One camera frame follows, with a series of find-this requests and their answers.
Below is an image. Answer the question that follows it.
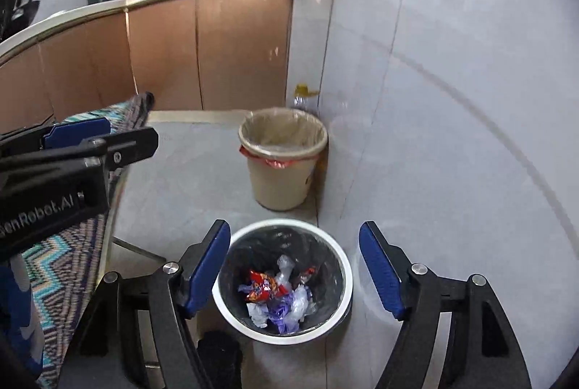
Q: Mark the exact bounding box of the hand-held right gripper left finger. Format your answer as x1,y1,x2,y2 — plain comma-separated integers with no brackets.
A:
68,219,232,389

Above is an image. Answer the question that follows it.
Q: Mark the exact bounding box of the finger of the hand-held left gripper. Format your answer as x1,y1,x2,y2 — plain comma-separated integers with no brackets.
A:
0,118,113,160
0,126,160,191

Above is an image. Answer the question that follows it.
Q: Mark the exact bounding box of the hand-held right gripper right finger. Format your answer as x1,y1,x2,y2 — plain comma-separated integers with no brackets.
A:
358,221,532,389

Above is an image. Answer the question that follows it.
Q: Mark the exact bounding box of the white trash bin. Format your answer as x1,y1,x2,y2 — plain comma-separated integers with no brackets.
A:
211,218,355,345

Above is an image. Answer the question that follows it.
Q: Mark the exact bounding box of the red snack wrapper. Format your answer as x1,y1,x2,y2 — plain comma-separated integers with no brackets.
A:
245,270,289,305

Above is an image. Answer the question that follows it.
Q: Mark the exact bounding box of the silver wrapper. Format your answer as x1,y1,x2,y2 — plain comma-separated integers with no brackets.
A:
276,254,300,287

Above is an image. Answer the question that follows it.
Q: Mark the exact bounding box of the clear plastic bag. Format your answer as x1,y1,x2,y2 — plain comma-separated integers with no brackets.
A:
288,287,318,323

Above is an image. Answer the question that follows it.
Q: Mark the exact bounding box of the purple plastic wrapper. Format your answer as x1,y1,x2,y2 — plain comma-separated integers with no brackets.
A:
265,284,314,336

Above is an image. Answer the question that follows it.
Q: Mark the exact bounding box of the beige trash bin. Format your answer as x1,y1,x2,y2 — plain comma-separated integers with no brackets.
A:
238,108,329,211

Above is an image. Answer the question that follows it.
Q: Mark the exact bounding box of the black bin liner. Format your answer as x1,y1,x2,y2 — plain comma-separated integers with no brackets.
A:
221,226,347,333

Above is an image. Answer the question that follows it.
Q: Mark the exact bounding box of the zigzag patterned tablecloth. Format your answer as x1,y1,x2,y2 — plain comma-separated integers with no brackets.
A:
9,92,157,389

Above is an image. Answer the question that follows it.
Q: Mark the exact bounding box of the metal table leg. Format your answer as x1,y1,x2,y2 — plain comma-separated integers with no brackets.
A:
105,172,169,264

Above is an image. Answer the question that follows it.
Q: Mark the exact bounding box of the black shoe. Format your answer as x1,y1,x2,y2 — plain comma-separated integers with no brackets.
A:
196,328,245,389

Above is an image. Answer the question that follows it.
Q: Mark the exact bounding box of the brown kitchen cabinet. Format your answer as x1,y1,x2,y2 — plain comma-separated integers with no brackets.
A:
0,0,295,133

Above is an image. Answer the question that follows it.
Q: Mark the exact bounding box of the translucent bin liner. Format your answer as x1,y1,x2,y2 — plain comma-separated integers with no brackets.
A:
238,108,329,169

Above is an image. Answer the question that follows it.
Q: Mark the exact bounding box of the clear bottle with yellow cap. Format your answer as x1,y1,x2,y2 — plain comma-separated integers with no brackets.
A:
291,83,320,113

